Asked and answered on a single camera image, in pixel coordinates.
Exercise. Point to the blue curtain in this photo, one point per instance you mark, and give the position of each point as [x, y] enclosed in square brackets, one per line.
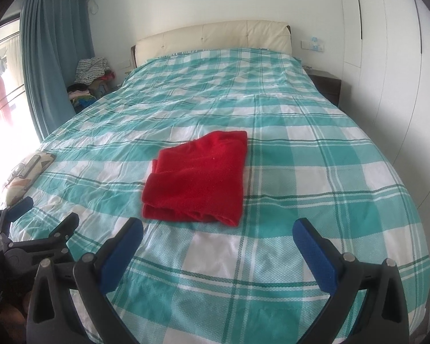
[50, 61]

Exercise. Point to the patterned pillow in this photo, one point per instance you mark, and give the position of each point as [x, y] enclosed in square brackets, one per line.
[21, 188]

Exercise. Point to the white wall socket panel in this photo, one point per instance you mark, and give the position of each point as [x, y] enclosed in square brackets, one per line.
[313, 44]

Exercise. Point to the red hanging garment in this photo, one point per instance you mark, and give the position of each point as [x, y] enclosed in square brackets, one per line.
[0, 96]

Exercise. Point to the white wardrobe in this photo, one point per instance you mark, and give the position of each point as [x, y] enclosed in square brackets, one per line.
[390, 61]

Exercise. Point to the pile of clothes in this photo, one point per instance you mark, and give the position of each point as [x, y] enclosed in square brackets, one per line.
[91, 70]

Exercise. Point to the dark wooden nightstand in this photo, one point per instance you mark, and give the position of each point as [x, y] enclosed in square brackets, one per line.
[326, 84]

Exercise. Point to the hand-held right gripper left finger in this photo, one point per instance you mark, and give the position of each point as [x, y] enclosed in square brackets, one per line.
[122, 254]

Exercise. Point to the teal plaid bed cover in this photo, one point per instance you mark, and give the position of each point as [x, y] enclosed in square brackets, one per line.
[272, 114]

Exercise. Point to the red towel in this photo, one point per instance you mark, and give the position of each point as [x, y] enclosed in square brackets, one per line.
[200, 182]

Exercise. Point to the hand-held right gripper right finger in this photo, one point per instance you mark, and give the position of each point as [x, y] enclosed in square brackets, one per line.
[315, 258]

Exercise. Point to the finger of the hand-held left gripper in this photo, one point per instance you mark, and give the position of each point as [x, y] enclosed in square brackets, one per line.
[19, 208]
[66, 227]

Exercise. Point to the cream padded headboard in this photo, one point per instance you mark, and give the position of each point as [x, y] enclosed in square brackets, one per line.
[215, 37]

